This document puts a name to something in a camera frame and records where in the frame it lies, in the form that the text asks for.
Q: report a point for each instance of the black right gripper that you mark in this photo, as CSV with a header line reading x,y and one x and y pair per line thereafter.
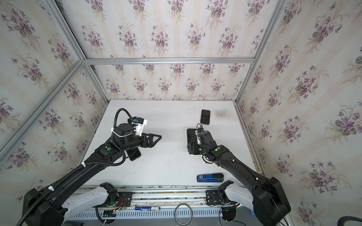
x,y
193,144

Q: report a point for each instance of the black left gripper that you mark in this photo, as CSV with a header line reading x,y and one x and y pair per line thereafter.
x,y
150,137

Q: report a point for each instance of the pink-cased phone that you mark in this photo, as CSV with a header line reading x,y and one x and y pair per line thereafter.
x,y
205,117

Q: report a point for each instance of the black phone case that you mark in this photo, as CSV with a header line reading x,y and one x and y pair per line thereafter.
x,y
191,136

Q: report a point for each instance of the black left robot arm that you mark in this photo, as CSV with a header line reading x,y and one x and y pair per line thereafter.
x,y
53,205

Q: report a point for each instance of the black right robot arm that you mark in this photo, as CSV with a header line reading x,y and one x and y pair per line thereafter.
x,y
264,196

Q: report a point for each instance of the black phone left front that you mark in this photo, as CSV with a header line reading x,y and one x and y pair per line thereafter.
x,y
133,154

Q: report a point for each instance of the blue black box cutter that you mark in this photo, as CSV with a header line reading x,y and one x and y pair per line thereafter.
x,y
210,178

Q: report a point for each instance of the blue marker pen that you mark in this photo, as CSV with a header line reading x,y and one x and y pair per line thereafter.
x,y
147,208

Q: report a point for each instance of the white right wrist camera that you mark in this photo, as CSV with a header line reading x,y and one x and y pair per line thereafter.
x,y
198,132

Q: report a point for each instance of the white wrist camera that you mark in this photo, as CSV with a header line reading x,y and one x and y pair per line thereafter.
x,y
198,132
138,124

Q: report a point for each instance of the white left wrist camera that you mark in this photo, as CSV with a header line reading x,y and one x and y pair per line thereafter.
x,y
138,124

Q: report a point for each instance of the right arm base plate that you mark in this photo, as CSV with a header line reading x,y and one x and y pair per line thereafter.
x,y
214,197

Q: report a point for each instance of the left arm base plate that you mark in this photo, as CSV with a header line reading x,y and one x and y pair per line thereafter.
x,y
127,196

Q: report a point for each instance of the small circuit board with wires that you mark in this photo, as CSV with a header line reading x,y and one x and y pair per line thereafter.
x,y
111,212

